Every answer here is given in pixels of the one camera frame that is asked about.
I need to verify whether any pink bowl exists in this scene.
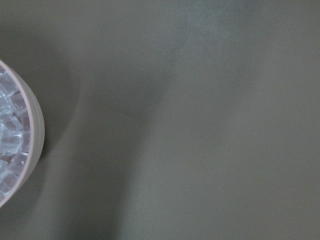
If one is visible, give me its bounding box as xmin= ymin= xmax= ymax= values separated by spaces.
xmin=0 ymin=62 xmax=45 ymax=206

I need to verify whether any pile of clear ice cubes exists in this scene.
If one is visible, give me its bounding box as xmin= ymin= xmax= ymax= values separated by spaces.
xmin=0 ymin=70 xmax=30 ymax=200

